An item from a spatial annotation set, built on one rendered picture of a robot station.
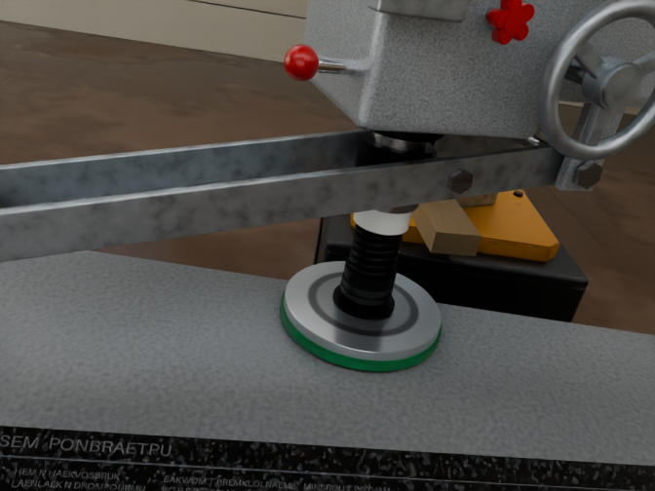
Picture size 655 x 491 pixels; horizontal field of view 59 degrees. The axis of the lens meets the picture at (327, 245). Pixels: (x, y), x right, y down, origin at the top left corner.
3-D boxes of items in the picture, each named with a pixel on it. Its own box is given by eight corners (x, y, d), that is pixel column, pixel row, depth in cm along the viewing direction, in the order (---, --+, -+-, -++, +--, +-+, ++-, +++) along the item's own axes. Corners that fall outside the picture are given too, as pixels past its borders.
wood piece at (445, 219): (407, 210, 136) (411, 191, 134) (447, 214, 138) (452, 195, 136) (429, 252, 119) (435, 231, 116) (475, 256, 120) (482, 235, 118)
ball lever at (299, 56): (354, 81, 56) (360, 47, 54) (366, 90, 53) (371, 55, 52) (278, 74, 53) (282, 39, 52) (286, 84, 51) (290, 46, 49)
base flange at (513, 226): (348, 160, 173) (351, 144, 171) (507, 184, 176) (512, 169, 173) (350, 234, 130) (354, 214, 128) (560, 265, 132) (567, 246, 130)
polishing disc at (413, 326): (402, 386, 66) (404, 378, 65) (251, 312, 74) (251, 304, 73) (460, 306, 83) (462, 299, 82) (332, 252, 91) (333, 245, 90)
